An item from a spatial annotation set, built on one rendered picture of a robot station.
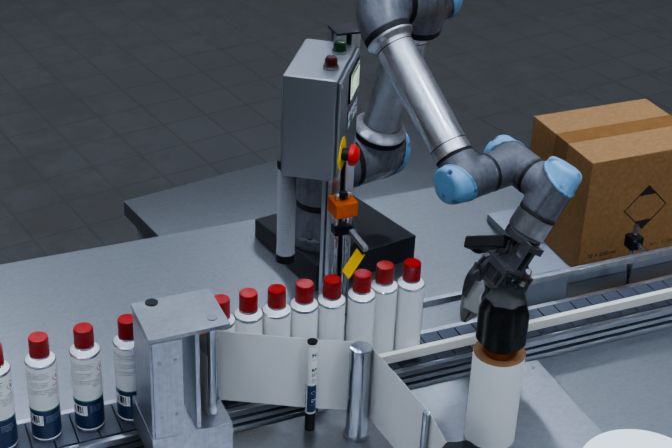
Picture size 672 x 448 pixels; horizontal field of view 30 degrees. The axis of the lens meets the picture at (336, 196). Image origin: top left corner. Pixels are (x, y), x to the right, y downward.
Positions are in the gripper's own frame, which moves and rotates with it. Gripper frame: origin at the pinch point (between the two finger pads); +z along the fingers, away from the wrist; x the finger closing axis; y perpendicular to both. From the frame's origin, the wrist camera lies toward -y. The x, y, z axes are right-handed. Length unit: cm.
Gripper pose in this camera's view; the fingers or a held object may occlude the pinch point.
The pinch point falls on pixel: (464, 313)
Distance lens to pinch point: 245.8
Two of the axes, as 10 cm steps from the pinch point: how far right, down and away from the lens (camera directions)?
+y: 3.9, 4.6, -8.0
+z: -4.9, 8.4, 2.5
